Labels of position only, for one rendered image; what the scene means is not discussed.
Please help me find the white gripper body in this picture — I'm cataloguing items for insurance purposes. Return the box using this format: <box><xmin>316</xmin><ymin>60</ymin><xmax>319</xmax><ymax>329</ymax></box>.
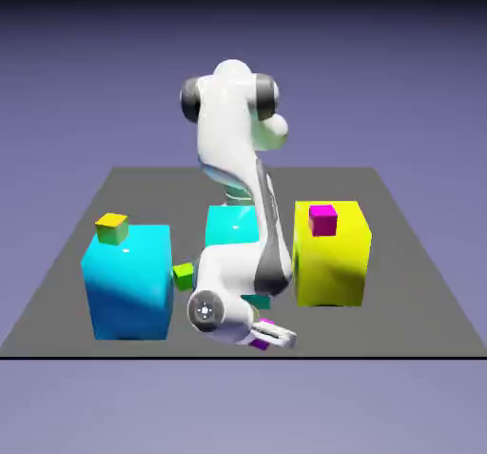
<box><xmin>250</xmin><ymin>318</ymin><xmax>298</xmax><ymax>349</ymax></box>

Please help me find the small teal cube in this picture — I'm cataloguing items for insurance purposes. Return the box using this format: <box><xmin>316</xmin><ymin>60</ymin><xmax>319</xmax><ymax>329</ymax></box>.
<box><xmin>241</xmin><ymin>293</ymin><xmax>272</xmax><ymax>311</ymax></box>

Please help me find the small green cube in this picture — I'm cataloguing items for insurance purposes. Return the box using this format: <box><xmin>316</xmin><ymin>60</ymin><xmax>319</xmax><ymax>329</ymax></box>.
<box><xmin>171</xmin><ymin>262</ymin><xmax>196</xmax><ymax>292</ymax></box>

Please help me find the small magenta cube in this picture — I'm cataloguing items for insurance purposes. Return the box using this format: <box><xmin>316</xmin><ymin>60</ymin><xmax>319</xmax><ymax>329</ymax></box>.
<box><xmin>308</xmin><ymin>204</ymin><xmax>339</xmax><ymax>237</ymax></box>

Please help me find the small yellow cube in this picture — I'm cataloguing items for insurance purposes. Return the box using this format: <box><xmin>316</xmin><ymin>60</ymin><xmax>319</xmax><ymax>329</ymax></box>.
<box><xmin>94</xmin><ymin>212</ymin><xmax>130</xmax><ymax>247</ymax></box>

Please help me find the large yellow box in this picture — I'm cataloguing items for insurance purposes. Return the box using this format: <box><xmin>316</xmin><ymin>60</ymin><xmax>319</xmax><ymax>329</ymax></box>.
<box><xmin>291</xmin><ymin>200</ymin><xmax>373</xmax><ymax>307</ymax></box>

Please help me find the large cyan box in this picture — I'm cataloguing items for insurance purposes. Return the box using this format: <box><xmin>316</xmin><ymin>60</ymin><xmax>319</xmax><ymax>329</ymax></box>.
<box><xmin>205</xmin><ymin>205</ymin><xmax>260</xmax><ymax>248</ymax></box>
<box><xmin>80</xmin><ymin>224</ymin><xmax>175</xmax><ymax>342</ymax></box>

